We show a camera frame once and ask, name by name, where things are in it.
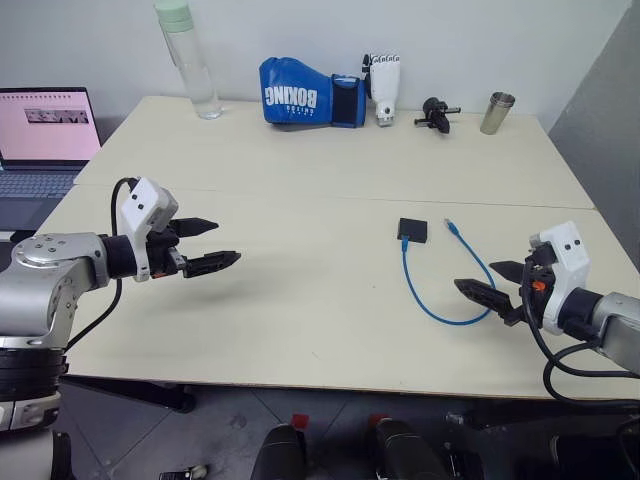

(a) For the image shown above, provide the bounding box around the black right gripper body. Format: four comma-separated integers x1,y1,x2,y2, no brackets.
504,250,557,329

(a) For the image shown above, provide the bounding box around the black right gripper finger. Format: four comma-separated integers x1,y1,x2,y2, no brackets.
453,277,521,321
488,259,526,284

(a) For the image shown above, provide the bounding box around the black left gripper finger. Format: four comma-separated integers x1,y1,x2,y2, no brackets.
183,250,242,279
172,217,220,240

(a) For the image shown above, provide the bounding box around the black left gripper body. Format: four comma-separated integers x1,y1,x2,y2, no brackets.
145,220,189,279

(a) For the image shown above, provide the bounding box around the small black adapter box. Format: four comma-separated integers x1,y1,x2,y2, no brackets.
396,217,429,245

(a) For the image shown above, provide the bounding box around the stainless steel cup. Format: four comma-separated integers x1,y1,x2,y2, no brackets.
479,91,517,136

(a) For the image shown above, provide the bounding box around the open laptop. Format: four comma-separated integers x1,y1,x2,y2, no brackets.
0,87,103,216

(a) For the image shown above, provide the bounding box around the clear bottle with green lid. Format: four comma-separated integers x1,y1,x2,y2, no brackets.
153,0,223,121

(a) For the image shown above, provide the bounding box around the black clamp tool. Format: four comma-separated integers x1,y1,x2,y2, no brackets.
413,96,462,135

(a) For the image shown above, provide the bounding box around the blue boxing glove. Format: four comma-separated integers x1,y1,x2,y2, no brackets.
258,56,370,129

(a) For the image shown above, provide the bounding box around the white golf glove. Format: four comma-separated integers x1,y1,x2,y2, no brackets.
360,51,402,128

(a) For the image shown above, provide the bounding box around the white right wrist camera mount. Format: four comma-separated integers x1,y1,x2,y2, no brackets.
528,221,591,336

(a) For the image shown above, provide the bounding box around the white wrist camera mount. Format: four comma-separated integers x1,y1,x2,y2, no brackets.
528,221,591,336
118,176,180,282

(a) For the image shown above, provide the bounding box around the blue Ethernet cable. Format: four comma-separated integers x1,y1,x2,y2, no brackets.
400,217,498,326

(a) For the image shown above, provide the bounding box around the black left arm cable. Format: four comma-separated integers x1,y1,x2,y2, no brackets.
63,177,138,351

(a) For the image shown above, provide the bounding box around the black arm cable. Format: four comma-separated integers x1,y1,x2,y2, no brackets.
63,177,138,351
519,259,640,404

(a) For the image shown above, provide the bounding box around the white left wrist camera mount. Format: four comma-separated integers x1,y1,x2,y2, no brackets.
118,176,180,282

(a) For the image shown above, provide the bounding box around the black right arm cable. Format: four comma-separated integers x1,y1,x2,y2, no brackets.
519,259,640,404

